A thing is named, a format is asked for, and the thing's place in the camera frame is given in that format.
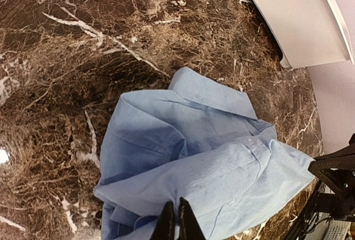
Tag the light blue long sleeve shirt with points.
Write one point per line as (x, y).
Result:
(201, 141)

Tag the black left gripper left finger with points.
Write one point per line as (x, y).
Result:
(165, 227)

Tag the white plastic bin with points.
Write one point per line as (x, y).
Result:
(308, 32)

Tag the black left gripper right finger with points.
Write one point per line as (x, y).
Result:
(189, 226)

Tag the black right gripper assembly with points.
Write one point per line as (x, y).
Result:
(333, 198)

